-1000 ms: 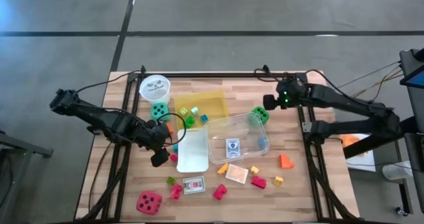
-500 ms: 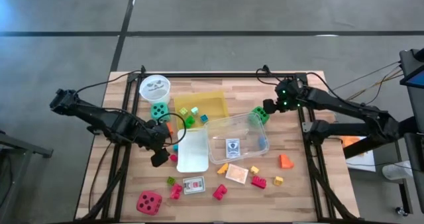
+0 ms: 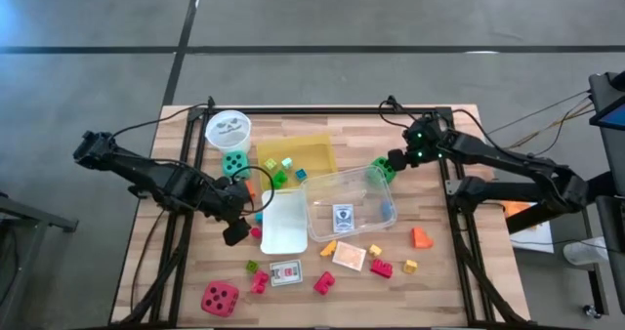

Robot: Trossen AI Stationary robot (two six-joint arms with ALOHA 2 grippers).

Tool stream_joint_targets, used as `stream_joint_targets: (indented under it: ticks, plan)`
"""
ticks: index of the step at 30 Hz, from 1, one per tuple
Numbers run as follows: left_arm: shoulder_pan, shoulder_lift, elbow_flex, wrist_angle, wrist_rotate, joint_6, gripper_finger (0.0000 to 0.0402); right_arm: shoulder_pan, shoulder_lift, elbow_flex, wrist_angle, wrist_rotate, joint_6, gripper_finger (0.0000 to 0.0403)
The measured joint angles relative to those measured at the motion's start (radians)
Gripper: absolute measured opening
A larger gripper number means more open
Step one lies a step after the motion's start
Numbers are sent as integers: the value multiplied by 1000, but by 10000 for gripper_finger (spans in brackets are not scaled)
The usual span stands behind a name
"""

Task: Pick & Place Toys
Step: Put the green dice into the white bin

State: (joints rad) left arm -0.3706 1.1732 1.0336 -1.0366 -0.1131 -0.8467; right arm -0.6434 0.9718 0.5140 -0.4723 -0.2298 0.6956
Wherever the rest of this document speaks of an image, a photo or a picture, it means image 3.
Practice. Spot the caster wheel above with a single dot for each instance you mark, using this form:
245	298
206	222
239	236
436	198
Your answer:
592	311

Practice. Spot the white plastic bin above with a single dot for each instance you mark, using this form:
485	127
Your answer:
283	227

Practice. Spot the green brick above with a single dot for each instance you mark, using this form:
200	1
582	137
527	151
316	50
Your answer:
279	179

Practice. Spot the black side table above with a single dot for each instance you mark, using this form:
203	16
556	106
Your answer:
29	215

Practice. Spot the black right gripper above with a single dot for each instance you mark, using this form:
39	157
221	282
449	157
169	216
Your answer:
427	142

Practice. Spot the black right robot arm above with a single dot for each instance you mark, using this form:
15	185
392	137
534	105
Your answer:
503	156

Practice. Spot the red foam die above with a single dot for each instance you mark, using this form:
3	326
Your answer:
220	299

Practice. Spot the green small cube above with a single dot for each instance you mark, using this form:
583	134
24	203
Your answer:
252	266

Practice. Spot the clear plastic bin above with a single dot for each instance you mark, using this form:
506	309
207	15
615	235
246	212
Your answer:
361	188

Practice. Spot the yellow translucent tray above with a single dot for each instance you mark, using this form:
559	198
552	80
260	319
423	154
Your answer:
317	149

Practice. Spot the orange object on paper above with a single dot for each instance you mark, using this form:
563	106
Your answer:
515	208

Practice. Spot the green foam die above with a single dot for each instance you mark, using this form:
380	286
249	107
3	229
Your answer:
383	174

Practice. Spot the blue playing card deck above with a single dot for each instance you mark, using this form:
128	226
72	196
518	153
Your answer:
343	218

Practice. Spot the teal foam die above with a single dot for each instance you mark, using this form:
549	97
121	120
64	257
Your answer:
236	164

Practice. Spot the red L-shaped brick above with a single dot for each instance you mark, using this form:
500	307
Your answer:
324	283

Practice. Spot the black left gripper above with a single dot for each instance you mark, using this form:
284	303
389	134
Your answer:
227	200

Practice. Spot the lime small cube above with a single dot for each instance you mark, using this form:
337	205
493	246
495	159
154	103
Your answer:
270	164

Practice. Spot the orange wedge block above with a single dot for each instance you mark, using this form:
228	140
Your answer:
250	189

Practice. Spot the red comb-shaped brick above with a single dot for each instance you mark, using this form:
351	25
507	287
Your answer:
382	268

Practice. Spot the orange-yellow brick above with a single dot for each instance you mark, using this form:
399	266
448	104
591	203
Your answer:
328	248

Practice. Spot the yellow small brick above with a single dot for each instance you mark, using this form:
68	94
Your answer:
375	250

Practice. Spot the black desk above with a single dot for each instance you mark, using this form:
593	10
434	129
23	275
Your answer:
561	213

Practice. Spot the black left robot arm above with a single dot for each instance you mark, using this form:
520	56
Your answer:
146	171

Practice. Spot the yellow cube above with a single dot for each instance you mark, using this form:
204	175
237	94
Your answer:
410	267

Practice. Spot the white bucket with face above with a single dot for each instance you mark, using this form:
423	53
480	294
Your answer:
227	125

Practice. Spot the red and white card deck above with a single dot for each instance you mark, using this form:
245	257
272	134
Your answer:
286	273

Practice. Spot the pink-red two-stud brick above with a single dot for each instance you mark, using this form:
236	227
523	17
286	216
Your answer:
260	281

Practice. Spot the red small block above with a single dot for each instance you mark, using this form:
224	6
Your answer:
256	233

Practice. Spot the cyan small block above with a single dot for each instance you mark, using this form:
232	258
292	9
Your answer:
258	218

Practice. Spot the teal small cube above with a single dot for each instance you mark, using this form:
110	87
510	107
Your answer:
301	175

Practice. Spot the mint small cube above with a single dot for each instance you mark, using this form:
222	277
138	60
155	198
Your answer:
287	162

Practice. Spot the monitor with blue screen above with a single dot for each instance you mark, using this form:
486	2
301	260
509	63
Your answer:
612	117

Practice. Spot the orange stepped block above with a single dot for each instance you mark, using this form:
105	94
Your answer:
420	238

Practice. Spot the blue-grey block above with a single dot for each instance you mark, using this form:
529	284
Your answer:
387	210

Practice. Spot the white rounded object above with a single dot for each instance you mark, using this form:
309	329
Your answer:
583	252

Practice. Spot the white paper sheet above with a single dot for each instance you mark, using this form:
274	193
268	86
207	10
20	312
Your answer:
537	237

